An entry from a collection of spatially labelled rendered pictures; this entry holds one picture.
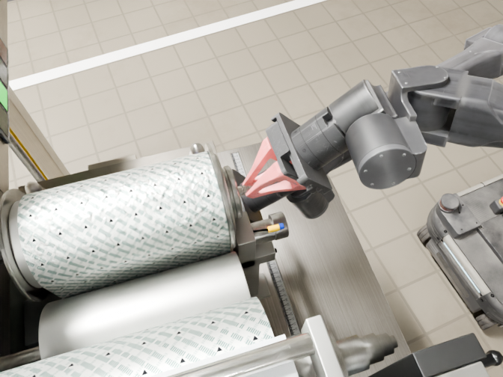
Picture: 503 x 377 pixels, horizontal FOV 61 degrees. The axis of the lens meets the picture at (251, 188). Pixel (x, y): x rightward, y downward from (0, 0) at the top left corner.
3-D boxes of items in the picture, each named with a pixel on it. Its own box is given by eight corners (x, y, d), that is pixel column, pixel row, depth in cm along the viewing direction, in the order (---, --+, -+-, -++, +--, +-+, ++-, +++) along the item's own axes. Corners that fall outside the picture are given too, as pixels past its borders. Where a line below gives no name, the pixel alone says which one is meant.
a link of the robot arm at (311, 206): (311, 121, 73) (338, 143, 66) (339, 160, 80) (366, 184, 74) (259, 167, 74) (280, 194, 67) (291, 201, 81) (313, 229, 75)
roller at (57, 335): (258, 345, 61) (260, 325, 51) (78, 401, 57) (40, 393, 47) (236, 268, 67) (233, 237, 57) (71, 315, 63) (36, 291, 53)
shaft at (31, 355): (61, 357, 56) (55, 354, 54) (1, 375, 55) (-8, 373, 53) (61, 342, 57) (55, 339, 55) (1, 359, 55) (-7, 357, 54)
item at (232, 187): (238, 215, 63) (245, 220, 55) (225, 218, 62) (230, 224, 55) (226, 165, 62) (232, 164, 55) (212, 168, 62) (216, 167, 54)
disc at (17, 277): (53, 319, 56) (-5, 265, 44) (49, 320, 56) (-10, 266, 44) (53, 230, 65) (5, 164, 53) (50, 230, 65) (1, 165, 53)
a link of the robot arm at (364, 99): (390, 94, 51) (365, 65, 48) (410, 130, 47) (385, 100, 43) (342, 128, 54) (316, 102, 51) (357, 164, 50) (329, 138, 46)
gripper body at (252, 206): (241, 184, 80) (275, 165, 77) (257, 232, 75) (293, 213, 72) (222, 172, 74) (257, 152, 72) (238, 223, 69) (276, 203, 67)
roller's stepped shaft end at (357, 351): (397, 360, 41) (407, 355, 38) (339, 380, 40) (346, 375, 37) (382, 328, 43) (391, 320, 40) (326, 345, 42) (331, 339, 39)
